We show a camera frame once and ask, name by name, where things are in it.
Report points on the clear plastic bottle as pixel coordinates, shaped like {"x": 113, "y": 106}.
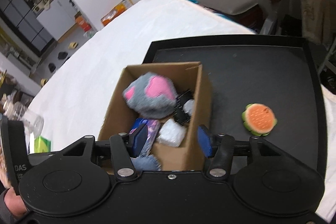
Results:
{"x": 33, "y": 122}

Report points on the yellow slipper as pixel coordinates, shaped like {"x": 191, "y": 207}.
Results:
{"x": 72, "y": 45}

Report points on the blue planet tissue pack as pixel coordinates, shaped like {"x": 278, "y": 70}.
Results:
{"x": 151, "y": 132}

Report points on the black white dotted pouch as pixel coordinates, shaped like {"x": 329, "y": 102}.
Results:
{"x": 184, "y": 108}

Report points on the black tray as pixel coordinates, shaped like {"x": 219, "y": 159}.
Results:
{"x": 277, "y": 71}

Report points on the orange cardboard box on floor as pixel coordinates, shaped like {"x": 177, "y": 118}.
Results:
{"x": 116, "y": 11}

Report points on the white soft ball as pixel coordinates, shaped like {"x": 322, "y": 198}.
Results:
{"x": 171, "y": 133}

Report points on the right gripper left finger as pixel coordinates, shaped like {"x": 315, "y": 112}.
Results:
{"x": 123, "y": 148}

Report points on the green tissue pack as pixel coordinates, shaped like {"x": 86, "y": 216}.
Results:
{"x": 42, "y": 145}

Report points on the person's hand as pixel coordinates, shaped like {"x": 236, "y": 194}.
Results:
{"x": 15, "y": 204}

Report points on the grey knitted pouch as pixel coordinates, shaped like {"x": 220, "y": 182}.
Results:
{"x": 146, "y": 162}

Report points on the burger plush toy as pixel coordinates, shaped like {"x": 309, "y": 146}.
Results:
{"x": 258, "y": 119}

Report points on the grey pink plush toy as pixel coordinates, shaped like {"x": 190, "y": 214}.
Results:
{"x": 151, "y": 95}

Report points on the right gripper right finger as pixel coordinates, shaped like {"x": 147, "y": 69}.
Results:
{"x": 218, "y": 151}

